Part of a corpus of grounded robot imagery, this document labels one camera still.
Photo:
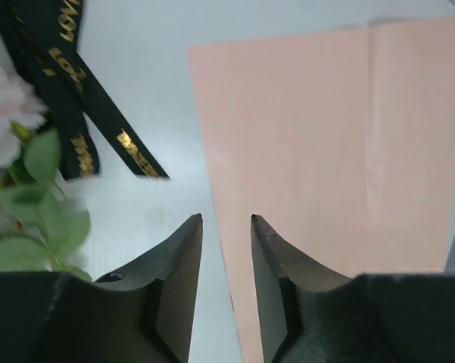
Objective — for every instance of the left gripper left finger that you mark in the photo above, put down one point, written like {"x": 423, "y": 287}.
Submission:
{"x": 141, "y": 312}

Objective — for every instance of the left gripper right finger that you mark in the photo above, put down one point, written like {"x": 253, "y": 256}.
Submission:
{"x": 310, "y": 313}

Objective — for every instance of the pale pink fake flower stem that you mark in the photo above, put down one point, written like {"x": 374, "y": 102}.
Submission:
{"x": 38, "y": 230}

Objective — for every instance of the pink wrapping paper sheet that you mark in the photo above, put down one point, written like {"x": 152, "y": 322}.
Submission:
{"x": 344, "y": 141}

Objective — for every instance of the black ribbon gold lettering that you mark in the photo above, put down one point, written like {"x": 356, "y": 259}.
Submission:
{"x": 42, "y": 39}

